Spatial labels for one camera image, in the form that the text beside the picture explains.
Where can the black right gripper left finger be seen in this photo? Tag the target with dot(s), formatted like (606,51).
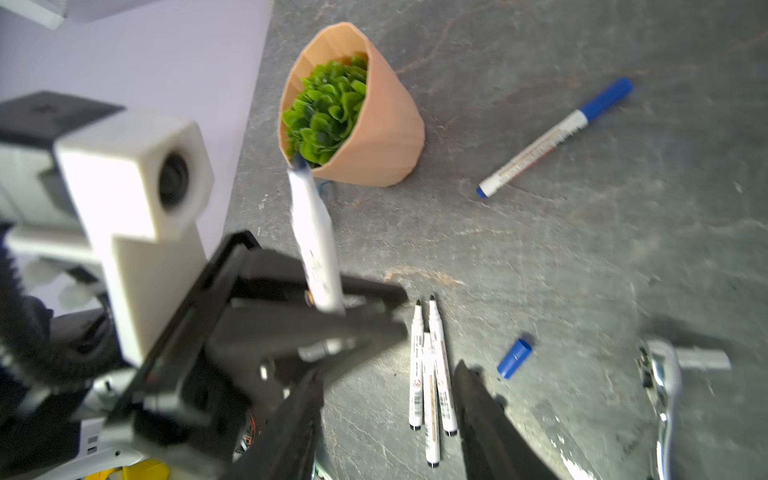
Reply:
(286,447)

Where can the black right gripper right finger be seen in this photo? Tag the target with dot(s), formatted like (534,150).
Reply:
(492,447)

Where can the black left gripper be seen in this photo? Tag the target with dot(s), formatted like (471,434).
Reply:
(213,375)

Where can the white marker black tip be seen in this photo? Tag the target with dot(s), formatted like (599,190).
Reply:
(312,227)

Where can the blue pen cap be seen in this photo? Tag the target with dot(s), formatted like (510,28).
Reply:
(514,359)

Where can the white marker blue end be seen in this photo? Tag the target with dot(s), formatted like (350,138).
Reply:
(576,121)

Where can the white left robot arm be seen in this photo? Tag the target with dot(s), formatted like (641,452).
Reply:
(58,336)

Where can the white marker on table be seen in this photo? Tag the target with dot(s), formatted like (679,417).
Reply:
(415,413)
(430,399)
(449,420)

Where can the beige faceted plant pot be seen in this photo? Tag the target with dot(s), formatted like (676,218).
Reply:
(389,137)

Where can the green artificial plant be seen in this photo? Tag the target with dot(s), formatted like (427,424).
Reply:
(324,114)

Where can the teal fork yellow handle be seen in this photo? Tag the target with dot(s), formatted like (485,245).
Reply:
(146,470)

